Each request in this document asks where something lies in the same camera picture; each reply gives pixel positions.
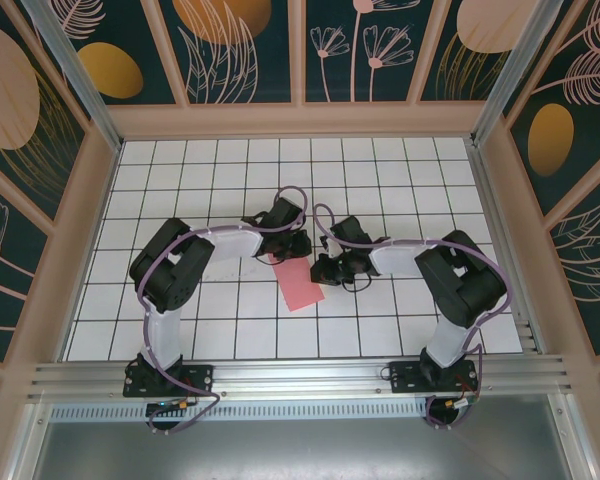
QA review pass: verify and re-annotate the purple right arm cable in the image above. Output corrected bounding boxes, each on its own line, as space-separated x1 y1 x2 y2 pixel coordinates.
313 202 514 432

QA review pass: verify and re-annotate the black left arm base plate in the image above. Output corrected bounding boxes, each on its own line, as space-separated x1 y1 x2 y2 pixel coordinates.
123 363 215 399

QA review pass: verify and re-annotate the yellow cable connector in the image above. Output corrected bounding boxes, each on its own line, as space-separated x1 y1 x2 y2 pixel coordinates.
147 398 197 414
442 396 482 412

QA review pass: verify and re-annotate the grey sheet metal panel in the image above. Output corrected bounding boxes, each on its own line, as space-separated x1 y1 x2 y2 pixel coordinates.
27 392 599 480

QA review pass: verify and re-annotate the aluminium corner post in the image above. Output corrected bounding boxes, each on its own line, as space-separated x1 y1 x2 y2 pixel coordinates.
21 0 127 151
471 0 579 147

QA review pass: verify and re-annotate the slotted grey cable duct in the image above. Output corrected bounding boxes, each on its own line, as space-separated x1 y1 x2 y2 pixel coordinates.
49 403 429 422

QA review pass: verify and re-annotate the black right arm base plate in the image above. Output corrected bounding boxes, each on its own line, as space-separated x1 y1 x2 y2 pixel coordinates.
388 359 480 396

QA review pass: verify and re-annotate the aluminium side rail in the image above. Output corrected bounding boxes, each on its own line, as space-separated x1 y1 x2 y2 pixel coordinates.
467 138 549 357

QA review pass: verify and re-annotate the long aluminium mounting rail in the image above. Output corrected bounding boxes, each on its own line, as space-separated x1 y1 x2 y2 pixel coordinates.
27 353 579 403

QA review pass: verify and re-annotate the pink square paper sheet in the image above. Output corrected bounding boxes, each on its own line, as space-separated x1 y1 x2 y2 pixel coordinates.
272 256 327 314

